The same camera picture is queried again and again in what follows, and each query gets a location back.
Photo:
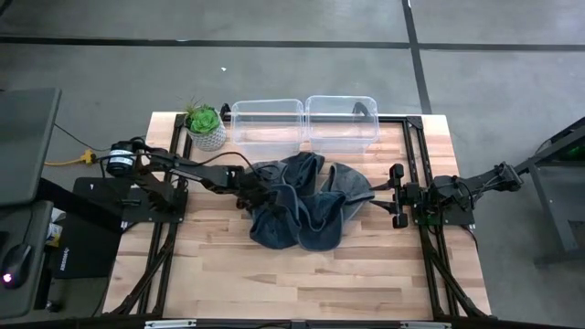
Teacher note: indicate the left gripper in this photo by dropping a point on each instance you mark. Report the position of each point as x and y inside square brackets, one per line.
[244, 183]

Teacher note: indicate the grey desk with mouse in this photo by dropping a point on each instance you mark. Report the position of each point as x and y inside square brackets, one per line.
[18, 219]

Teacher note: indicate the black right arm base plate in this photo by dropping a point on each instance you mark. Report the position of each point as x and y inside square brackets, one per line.
[464, 218]

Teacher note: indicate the black computer mouse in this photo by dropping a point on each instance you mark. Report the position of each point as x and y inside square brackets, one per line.
[16, 265]

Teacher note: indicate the grey flat monitor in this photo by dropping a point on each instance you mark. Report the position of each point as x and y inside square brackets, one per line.
[27, 137]

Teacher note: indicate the clear plastic bin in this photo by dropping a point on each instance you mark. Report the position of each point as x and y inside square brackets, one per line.
[340, 128]
[267, 132]

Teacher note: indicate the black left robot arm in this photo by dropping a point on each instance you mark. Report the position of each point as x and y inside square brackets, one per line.
[192, 172]

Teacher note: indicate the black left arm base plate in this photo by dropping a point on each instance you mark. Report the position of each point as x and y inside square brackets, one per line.
[137, 215]

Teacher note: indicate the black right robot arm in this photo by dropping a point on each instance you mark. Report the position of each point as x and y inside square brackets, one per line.
[484, 178]

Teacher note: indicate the black Trossen case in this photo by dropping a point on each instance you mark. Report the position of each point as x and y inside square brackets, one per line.
[87, 247]

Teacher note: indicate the black aluminium table frame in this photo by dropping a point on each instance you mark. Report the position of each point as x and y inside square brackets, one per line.
[429, 242]

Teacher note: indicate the small white yellow box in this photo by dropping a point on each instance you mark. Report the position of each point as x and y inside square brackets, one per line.
[55, 228]

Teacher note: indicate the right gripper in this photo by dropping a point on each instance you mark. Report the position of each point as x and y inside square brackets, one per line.
[413, 198]

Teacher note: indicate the silver frame bracket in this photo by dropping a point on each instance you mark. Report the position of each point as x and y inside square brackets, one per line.
[169, 324]
[425, 325]

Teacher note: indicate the grey metal side desk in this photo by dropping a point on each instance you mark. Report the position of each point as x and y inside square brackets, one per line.
[555, 219]

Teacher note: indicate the succulent in patterned pot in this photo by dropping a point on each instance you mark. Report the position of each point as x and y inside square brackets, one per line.
[203, 121]

